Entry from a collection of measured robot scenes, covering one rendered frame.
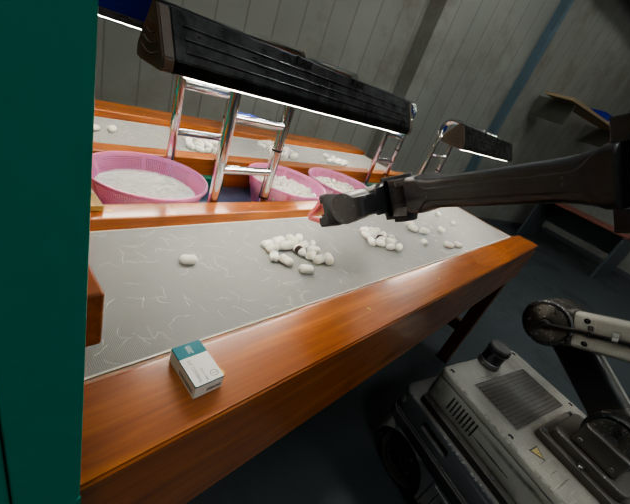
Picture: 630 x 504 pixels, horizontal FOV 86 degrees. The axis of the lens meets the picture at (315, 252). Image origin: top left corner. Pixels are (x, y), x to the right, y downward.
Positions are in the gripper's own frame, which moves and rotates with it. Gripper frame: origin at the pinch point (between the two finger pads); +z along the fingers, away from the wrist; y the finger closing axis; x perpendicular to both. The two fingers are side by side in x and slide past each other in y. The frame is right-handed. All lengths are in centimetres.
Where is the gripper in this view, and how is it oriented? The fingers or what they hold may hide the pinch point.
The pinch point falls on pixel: (311, 216)
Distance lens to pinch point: 80.8
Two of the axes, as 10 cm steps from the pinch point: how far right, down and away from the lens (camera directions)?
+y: -6.7, 1.3, -7.3
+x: 1.7, 9.9, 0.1
